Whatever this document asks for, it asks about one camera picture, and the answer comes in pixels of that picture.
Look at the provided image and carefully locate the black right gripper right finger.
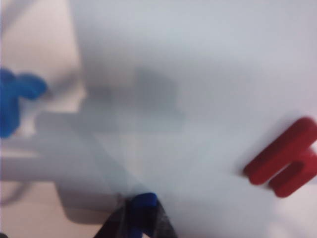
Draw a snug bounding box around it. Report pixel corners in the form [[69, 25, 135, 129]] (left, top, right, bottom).
[[148, 197, 178, 238]]

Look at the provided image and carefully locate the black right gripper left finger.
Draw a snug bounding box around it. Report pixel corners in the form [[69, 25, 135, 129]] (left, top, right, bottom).
[[96, 195, 132, 238]]

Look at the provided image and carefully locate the dark blue letter y magnet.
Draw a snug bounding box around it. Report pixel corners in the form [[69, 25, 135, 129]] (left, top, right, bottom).
[[128, 192, 159, 238]]

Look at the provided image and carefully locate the red letter h magnet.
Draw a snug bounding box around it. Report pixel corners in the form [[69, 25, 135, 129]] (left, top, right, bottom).
[[243, 117, 317, 199]]

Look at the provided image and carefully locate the light blue letter r magnet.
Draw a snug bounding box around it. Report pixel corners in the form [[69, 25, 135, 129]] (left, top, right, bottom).
[[0, 68, 48, 139]]

